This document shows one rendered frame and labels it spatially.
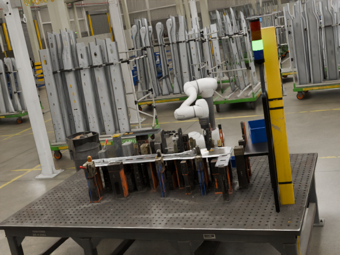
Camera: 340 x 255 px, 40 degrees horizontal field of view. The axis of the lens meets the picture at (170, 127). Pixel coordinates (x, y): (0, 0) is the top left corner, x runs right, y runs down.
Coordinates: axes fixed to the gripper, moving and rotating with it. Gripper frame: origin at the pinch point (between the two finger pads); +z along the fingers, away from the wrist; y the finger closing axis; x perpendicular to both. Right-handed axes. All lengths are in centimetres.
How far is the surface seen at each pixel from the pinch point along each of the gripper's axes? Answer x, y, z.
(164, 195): -40, 21, 34
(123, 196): -78, 21, 33
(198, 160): -4.9, 24.9, 3.9
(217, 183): 7.1, 22.9, 26.2
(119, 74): -218, -404, -31
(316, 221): 85, -53, 102
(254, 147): 39.9, 10.6, 2.5
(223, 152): 13.6, 5.7, 5.4
